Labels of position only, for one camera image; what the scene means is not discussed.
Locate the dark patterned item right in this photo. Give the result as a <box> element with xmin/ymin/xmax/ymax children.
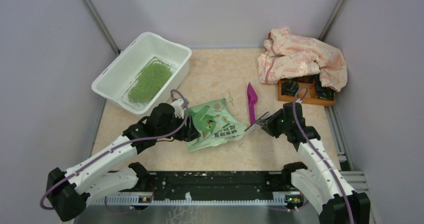
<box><xmin>313</xmin><ymin>76</ymin><xmax>335</xmax><ymax>100</ymax></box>

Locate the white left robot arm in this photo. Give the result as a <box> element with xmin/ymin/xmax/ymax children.
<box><xmin>40</xmin><ymin>99</ymin><xmax>200</xmax><ymax>222</ymax></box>

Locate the pink patterned cloth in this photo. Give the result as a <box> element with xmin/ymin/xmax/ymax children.
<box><xmin>257</xmin><ymin>27</ymin><xmax>348</xmax><ymax>92</ymax></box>

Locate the green cat litter bag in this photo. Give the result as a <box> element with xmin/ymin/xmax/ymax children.
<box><xmin>187</xmin><ymin>98</ymin><xmax>247</xmax><ymax>152</ymax></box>

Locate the wooden tray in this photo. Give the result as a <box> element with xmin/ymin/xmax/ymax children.
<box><xmin>277</xmin><ymin>75</ymin><xmax>336</xmax><ymax>107</ymax></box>

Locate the dark patterned item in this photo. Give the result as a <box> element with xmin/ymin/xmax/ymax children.
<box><xmin>281</xmin><ymin>80</ymin><xmax>299</xmax><ymax>96</ymax></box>
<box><xmin>313</xmin><ymin>76</ymin><xmax>335</xmax><ymax>100</ymax></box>

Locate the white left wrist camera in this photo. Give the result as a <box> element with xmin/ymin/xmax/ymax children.
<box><xmin>170</xmin><ymin>98</ymin><xmax>185</xmax><ymax>119</ymax></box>

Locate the dark patterned item left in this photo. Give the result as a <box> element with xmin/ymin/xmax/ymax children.
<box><xmin>281</xmin><ymin>80</ymin><xmax>299</xmax><ymax>96</ymax></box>

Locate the spilled green litter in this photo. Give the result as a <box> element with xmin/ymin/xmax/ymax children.
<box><xmin>227</xmin><ymin>91</ymin><xmax>234</xmax><ymax>107</ymax></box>

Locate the white plastic litter box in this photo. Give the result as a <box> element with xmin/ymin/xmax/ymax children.
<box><xmin>91</xmin><ymin>32</ymin><xmax>192</xmax><ymax>117</ymax></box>

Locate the purple plastic scoop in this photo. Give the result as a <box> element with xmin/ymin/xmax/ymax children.
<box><xmin>246</xmin><ymin>82</ymin><xmax>258</xmax><ymax>125</ymax></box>

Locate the green litter in box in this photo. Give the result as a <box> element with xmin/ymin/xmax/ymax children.
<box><xmin>127</xmin><ymin>57</ymin><xmax>174</xmax><ymax>105</ymax></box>

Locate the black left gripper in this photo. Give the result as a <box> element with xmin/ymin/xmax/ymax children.
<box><xmin>157</xmin><ymin>111</ymin><xmax>201</xmax><ymax>142</ymax></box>

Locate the black bag clip strip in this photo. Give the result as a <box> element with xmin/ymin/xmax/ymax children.
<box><xmin>244</xmin><ymin>112</ymin><xmax>270</xmax><ymax>134</ymax></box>

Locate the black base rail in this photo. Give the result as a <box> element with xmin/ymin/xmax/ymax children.
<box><xmin>105</xmin><ymin>170</ymin><xmax>319</xmax><ymax>207</ymax></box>

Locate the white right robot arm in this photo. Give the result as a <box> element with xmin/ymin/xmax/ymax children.
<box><xmin>261</xmin><ymin>103</ymin><xmax>371</xmax><ymax>224</ymax></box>

